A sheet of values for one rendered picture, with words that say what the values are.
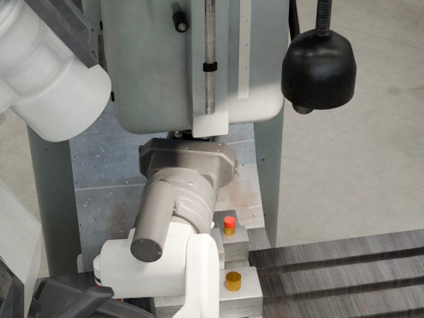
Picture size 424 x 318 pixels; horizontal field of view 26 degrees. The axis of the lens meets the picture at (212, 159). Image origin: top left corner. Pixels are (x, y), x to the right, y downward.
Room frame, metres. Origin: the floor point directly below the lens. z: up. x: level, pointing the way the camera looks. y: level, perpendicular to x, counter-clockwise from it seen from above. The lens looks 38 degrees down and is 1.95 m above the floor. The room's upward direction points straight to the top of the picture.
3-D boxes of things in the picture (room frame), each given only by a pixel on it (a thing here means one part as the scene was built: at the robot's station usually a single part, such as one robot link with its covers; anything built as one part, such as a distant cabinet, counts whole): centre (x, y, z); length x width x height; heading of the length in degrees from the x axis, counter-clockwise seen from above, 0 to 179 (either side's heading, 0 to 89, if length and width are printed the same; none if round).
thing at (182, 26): (0.84, 0.04, 1.49); 0.06 x 0.01 x 0.01; 10
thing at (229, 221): (1.01, -0.03, 1.04); 0.02 x 0.02 x 0.03
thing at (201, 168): (0.86, 0.04, 1.23); 0.13 x 0.12 x 0.10; 83
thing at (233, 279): (0.90, -0.03, 1.04); 0.02 x 0.02 x 0.02
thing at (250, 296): (0.90, 0.01, 1.01); 0.15 x 0.06 x 0.04; 98
